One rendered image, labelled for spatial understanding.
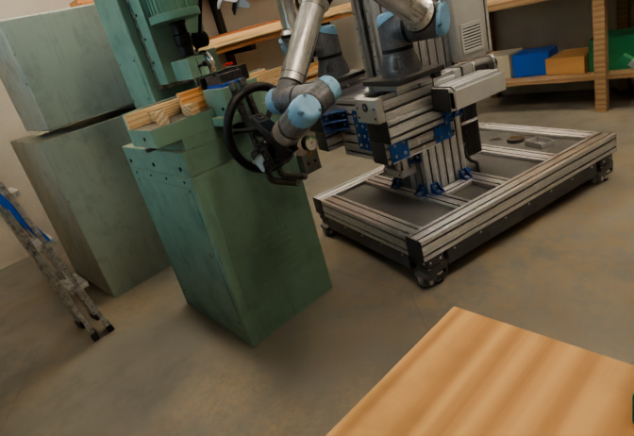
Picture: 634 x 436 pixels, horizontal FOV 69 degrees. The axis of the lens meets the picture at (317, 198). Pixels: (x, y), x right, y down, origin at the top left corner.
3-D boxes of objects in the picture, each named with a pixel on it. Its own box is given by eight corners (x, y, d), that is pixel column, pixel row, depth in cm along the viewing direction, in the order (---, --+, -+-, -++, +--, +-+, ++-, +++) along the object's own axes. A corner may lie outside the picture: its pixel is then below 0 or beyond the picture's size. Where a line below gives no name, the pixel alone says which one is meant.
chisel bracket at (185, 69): (194, 83, 163) (186, 58, 160) (177, 85, 173) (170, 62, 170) (212, 77, 167) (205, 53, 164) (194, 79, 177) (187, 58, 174)
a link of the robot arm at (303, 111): (330, 107, 115) (311, 125, 110) (311, 127, 124) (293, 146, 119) (308, 84, 114) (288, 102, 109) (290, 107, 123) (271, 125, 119)
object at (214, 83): (223, 88, 148) (217, 70, 146) (206, 90, 156) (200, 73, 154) (255, 76, 155) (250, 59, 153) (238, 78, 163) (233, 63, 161)
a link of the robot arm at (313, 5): (298, -44, 139) (255, 105, 129) (326, -56, 131) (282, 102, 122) (322, -20, 147) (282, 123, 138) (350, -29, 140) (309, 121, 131)
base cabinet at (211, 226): (252, 348, 178) (189, 179, 153) (186, 304, 222) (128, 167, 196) (334, 287, 203) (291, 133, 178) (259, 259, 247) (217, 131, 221)
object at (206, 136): (186, 151, 151) (182, 139, 150) (160, 148, 167) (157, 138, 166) (279, 112, 174) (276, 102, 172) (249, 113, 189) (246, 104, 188)
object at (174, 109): (153, 123, 159) (149, 111, 157) (151, 123, 160) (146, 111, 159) (286, 75, 192) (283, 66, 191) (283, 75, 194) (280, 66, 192)
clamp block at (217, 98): (229, 116, 150) (220, 89, 146) (209, 117, 160) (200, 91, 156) (265, 102, 158) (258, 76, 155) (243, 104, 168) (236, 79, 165)
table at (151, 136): (169, 150, 138) (161, 131, 136) (132, 146, 161) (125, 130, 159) (315, 92, 172) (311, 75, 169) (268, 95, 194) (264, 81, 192)
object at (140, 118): (130, 129, 156) (125, 115, 154) (128, 129, 158) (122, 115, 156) (269, 80, 190) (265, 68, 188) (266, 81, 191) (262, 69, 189)
